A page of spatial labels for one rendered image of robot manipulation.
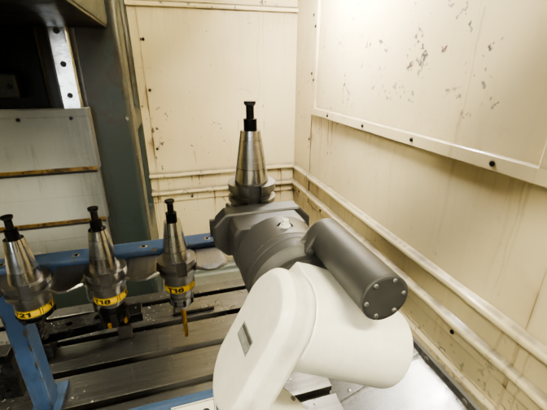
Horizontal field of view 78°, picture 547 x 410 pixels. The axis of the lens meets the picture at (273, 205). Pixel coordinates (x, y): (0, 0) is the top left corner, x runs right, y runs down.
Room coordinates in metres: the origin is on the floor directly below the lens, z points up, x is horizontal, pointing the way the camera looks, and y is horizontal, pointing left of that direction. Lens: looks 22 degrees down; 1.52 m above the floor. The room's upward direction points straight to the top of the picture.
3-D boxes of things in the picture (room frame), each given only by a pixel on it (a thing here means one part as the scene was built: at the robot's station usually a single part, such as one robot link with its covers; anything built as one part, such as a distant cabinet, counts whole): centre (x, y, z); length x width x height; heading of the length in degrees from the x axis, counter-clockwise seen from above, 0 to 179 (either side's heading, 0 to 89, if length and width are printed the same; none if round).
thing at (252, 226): (0.34, 0.00, 1.34); 0.13 x 0.12 x 0.10; 107
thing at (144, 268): (0.48, 0.22, 1.21); 0.07 x 0.05 x 0.01; 16
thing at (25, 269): (0.43, 0.37, 1.26); 0.04 x 0.04 x 0.07
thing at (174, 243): (0.50, 0.16, 1.26); 0.04 x 0.04 x 0.07
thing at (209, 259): (0.51, 0.11, 1.21); 0.07 x 0.05 x 0.01; 16
